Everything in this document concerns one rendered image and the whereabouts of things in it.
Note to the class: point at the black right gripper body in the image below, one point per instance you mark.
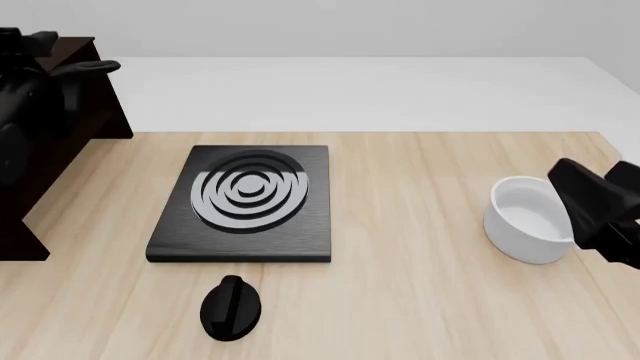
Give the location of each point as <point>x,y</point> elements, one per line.
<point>625,243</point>

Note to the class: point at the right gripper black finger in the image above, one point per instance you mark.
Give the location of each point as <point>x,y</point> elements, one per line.
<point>629,191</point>
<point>585,202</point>

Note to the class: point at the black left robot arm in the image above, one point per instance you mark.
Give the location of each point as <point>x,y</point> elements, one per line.
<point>20,101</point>

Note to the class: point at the dark wooden cabinet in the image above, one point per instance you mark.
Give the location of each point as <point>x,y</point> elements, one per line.
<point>102,112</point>

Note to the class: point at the white round bowl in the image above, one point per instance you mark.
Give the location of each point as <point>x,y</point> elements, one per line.
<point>520,234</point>

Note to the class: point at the flat black stove plate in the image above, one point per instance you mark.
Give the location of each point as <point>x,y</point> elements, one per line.
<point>250,240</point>

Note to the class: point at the round black stove knob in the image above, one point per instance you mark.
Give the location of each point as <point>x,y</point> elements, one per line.
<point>230,311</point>

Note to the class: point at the small flat plate on stalk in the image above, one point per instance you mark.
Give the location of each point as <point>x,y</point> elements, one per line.
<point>97,66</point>

